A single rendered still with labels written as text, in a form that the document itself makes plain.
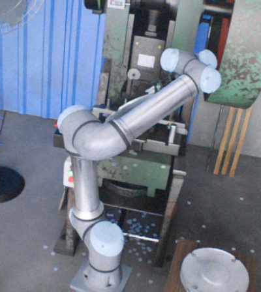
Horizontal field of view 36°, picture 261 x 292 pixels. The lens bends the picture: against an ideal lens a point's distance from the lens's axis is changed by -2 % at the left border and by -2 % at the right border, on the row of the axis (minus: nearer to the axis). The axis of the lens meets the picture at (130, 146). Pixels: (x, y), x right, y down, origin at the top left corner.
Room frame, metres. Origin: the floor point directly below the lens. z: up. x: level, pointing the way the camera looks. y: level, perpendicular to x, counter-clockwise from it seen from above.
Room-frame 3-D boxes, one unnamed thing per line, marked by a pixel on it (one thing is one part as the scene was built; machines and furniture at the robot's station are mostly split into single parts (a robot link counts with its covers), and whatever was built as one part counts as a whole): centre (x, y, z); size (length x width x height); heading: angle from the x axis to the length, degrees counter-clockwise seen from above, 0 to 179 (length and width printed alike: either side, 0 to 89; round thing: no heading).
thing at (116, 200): (1.85, -0.02, 0.31); 0.43 x 0.42 x 0.01; 86
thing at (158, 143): (1.84, -0.02, 0.68); 0.45 x 0.30 x 0.06; 86
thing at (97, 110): (1.85, 0.15, 0.76); 0.17 x 0.06 x 0.10; 86
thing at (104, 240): (1.05, 0.04, 0.62); 0.13 x 0.12 x 0.14; 35
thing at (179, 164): (1.95, -0.30, 0.45); 0.92 x 0.12 x 0.90; 176
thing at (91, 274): (1.04, 0.03, 0.50); 0.15 x 0.15 x 0.10
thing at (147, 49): (1.79, -0.02, 1.04); 0.17 x 0.15 x 0.30; 176
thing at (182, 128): (1.82, -0.19, 0.76); 0.17 x 0.06 x 0.10; 86
